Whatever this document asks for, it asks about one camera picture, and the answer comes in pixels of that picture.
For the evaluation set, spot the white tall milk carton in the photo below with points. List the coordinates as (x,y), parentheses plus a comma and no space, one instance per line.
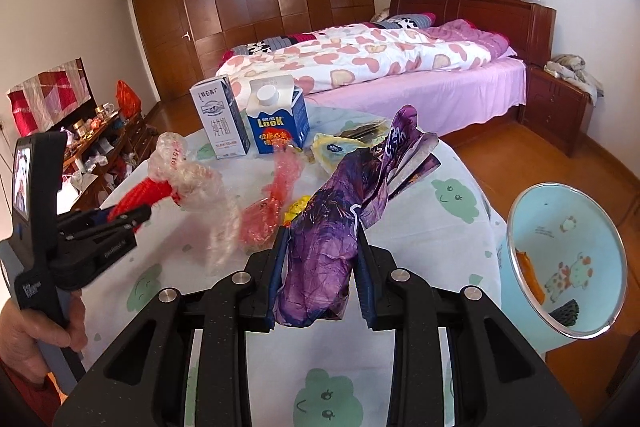
(221,118)

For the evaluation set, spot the orange snack bag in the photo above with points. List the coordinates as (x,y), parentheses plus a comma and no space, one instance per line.
(528,271)

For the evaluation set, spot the red transparent plastic wrapper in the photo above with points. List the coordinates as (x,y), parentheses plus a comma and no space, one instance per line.
(261,220)

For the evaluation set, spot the pile of clothes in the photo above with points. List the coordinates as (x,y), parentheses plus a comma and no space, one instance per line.
(572,68)

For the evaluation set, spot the heart pattern white duvet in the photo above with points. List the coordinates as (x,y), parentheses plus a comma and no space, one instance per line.
(357,53)

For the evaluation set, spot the cow pattern pillow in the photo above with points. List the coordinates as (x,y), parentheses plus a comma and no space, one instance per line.
(408,21)

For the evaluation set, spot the white tablecloth green clouds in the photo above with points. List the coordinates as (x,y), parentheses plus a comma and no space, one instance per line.
(321,364)

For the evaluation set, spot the pink purple blanket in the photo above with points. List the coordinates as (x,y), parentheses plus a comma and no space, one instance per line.
(462,30)

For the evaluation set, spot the cluttered wooden side cabinet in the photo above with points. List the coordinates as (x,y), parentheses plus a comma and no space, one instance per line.
(103,159)

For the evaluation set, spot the light blue trash bin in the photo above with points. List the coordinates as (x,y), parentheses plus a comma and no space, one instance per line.
(579,260)

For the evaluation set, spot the dark flat foil wrapper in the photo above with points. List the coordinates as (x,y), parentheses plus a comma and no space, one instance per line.
(366,132)

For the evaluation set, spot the wooden door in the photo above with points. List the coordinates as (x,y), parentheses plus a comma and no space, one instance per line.
(168,46)

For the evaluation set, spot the red foam net sleeve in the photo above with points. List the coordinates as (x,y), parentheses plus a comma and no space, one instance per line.
(147,192)

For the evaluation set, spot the wooden nightstand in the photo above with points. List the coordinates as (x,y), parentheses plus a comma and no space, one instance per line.
(557,111)

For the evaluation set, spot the pink bed sheet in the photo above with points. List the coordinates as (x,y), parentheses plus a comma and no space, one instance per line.
(445,101)

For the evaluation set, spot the yellow plastic bag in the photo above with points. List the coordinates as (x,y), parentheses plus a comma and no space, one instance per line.
(295,209)

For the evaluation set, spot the television screen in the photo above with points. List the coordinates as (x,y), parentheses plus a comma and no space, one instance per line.
(51,99)

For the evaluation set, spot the person's left hand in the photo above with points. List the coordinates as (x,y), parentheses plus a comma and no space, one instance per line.
(22,329)

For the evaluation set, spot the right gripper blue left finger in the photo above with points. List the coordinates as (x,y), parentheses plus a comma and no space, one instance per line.
(277,257)

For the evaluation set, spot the red gift bag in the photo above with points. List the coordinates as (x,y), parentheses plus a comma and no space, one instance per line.
(128,102)

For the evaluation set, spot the pale yellow blue wrapper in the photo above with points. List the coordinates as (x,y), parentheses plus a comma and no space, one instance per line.
(329,150)

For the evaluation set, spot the blue Look milk carton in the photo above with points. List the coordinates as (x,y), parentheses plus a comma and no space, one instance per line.
(276,112)

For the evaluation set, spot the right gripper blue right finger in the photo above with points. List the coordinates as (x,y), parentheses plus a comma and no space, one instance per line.
(365,270)

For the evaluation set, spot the purple snack wrapper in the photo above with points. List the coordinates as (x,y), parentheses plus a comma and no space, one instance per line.
(323,238)

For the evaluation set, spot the clear plastic bag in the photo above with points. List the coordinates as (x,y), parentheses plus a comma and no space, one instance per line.
(195,191)

